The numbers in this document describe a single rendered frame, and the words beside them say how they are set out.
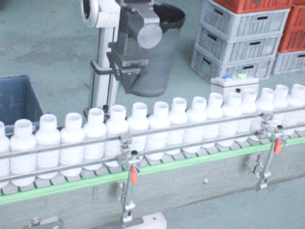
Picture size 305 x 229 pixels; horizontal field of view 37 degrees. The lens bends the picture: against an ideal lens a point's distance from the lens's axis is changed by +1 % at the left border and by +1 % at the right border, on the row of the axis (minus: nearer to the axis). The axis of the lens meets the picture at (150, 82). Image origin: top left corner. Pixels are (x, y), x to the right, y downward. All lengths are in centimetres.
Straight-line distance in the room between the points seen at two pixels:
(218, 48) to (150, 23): 277
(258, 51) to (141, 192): 275
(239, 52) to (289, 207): 141
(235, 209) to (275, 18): 176
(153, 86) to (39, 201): 235
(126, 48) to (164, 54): 227
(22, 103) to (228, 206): 140
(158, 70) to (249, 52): 86
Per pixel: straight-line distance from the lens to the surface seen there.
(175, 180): 131
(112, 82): 184
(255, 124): 140
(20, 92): 174
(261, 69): 402
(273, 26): 387
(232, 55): 368
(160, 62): 331
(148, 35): 94
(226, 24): 359
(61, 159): 115
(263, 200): 280
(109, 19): 167
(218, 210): 264
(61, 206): 120
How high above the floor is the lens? 178
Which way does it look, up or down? 29 degrees down
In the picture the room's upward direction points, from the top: 9 degrees clockwise
